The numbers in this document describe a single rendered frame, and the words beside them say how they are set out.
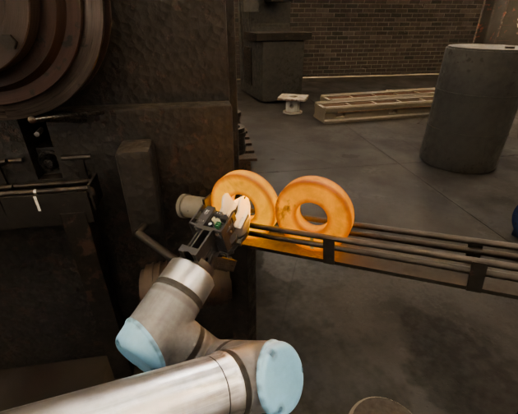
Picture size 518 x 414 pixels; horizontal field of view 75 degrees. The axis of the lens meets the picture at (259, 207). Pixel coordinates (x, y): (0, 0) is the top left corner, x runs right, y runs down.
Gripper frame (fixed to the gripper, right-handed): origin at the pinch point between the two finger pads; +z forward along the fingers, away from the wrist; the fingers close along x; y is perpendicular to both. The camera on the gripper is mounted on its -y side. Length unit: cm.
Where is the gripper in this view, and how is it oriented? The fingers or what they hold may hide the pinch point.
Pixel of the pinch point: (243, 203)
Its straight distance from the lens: 74.3
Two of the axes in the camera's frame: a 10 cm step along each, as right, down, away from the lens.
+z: 4.1, -6.9, 6.0
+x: -9.0, -2.1, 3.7
